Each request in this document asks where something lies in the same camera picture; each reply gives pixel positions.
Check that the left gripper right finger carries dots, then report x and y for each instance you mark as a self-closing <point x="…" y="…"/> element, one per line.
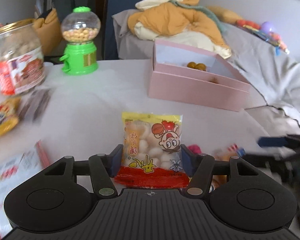
<point x="201" y="169"/>

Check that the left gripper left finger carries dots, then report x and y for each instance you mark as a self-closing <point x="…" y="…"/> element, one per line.
<point x="101" y="168"/>

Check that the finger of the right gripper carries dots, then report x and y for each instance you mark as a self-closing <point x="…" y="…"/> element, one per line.
<point x="272" y="142"/>

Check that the yellow red puff snack bag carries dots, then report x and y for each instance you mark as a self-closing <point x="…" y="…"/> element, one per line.
<point x="151" y="156"/>

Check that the small dark clear packet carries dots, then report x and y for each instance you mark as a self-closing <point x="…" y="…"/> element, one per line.
<point x="35" y="106"/>

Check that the white snack bag red edge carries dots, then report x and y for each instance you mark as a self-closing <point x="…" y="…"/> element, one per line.
<point x="16" y="170"/>

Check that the yellow panda snack bag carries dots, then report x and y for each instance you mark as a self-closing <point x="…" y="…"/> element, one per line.
<point x="8" y="115"/>

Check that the bread bun packet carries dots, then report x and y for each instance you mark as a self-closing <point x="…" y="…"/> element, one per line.
<point x="225" y="155"/>

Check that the clear packet yellow balls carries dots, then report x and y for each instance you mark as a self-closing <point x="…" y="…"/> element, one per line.
<point x="197" y="66"/>

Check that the grey sofa cover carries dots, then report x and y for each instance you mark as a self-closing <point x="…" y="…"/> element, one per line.
<point x="275" y="97"/>

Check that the pink cardboard box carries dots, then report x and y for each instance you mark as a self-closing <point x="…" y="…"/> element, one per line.
<point x="220" y="86"/>

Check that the large biscuit jar gold lid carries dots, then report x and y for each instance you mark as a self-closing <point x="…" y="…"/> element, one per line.
<point x="21" y="58"/>

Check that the green gumball candy dispenser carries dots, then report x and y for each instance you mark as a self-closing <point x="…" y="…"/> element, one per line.
<point x="79" y="29"/>

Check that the yellow plush cushion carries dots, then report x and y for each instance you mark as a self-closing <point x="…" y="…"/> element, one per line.
<point x="49" y="31"/>

